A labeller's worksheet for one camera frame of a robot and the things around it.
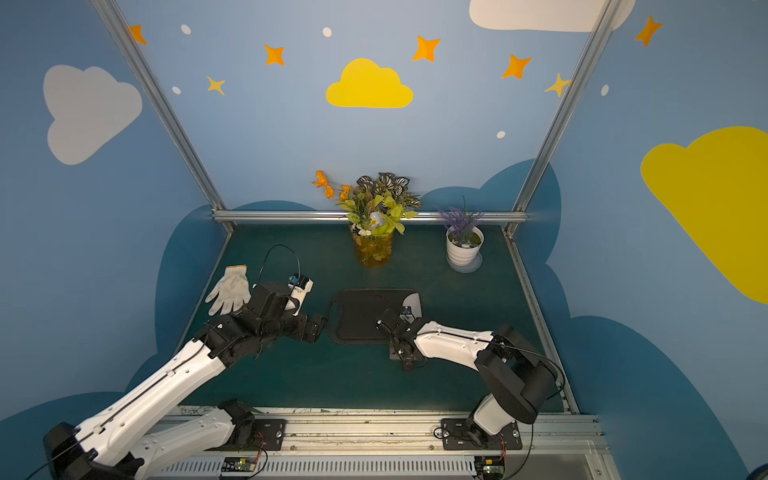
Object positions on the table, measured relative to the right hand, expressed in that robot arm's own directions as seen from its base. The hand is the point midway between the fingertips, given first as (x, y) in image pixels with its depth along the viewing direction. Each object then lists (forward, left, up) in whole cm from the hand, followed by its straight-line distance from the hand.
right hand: (405, 345), depth 90 cm
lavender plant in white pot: (+37, -20, +10) cm, 43 cm away
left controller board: (-33, +40, -1) cm, 52 cm away
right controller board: (-29, -22, -2) cm, 37 cm away
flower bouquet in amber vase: (+36, +12, +23) cm, 44 cm away
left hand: (0, +25, +19) cm, 32 cm away
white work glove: (+15, +61, +1) cm, 63 cm away
